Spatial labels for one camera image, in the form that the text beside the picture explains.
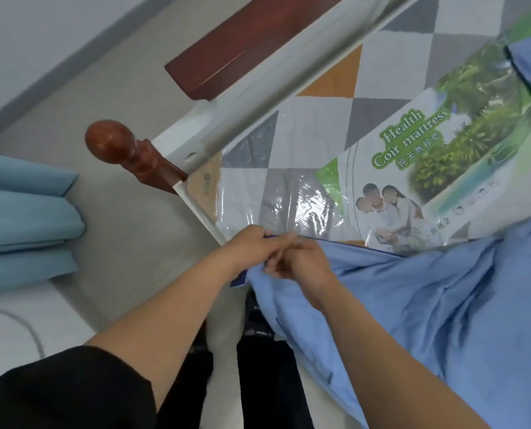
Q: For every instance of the light blue sheet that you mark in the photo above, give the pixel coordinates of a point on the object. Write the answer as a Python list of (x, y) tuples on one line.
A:
[(404, 330)]

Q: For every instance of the blue curtain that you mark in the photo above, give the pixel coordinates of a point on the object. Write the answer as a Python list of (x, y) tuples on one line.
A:
[(19, 218)]

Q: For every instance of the person's left forearm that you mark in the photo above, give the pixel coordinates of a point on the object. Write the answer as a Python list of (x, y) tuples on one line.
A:
[(167, 321)]

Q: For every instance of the person's right hand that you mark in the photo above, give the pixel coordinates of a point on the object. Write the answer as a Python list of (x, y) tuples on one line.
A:
[(307, 272)]

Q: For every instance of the person's black shirt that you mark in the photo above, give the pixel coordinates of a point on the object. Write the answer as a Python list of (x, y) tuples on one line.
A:
[(69, 393)]

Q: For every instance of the grey crown print mattress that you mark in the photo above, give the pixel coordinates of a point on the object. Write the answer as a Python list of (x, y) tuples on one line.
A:
[(381, 75)]

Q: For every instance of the brown cardboard corner guard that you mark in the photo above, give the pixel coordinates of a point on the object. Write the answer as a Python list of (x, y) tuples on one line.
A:
[(207, 183)]

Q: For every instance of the person's left hand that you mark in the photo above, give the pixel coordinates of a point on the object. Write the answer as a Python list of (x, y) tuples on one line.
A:
[(247, 250)]

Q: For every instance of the person's black trousers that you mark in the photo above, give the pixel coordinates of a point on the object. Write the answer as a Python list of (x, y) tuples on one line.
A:
[(265, 388)]

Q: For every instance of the person's right forearm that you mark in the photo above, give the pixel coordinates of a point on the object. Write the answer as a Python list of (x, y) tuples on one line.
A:
[(390, 366)]

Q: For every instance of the white wooden bed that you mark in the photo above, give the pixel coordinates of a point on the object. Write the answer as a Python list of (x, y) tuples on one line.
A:
[(247, 44)]

